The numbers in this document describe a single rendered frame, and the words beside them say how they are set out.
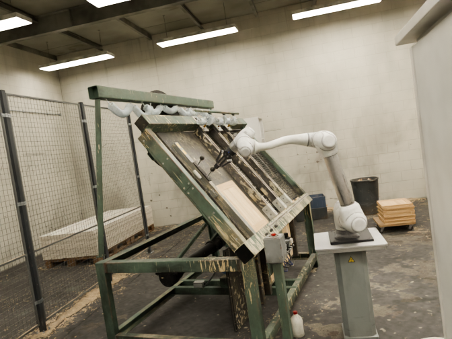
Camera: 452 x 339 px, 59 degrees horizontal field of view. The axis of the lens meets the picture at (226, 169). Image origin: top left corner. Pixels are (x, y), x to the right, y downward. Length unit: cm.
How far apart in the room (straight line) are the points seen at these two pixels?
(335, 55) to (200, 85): 292
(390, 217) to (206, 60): 507
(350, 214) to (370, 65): 609
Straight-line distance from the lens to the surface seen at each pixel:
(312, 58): 867
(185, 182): 287
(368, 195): 755
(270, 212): 353
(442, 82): 77
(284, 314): 291
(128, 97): 357
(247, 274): 285
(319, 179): 858
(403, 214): 628
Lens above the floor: 157
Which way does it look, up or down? 3 degrees down
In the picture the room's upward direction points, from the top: 8 degrees counter-clockwise
